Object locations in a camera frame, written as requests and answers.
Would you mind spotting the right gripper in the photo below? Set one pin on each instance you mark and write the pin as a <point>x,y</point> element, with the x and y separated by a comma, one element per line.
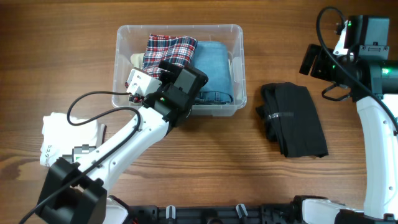
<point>318,69</point>

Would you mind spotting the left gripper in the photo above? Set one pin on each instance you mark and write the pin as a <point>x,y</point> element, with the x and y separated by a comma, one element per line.
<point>169,75</point>

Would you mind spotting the red navy plaid cloth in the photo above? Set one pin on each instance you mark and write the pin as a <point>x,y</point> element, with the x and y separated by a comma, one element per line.
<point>177,50</point>

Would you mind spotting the blue denim jeans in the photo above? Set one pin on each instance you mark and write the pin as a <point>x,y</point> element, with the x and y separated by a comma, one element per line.
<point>212,59</point>

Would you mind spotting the cream cloth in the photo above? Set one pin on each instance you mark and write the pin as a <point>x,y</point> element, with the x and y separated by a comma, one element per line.
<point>137,60</point>

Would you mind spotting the black garment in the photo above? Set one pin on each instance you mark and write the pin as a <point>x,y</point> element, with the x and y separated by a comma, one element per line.
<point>291,119</point>

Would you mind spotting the white printed t-shirt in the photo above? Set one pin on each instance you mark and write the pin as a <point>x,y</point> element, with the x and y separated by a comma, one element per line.
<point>60,137</point>

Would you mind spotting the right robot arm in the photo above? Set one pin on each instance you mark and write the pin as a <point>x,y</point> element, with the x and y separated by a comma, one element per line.
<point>377,109</point>

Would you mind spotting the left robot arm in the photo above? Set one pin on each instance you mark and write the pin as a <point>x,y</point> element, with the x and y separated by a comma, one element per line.
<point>78,192</point>

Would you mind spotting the clear plastic storage container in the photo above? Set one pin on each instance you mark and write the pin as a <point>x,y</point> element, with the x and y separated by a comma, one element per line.
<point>132,39</point>

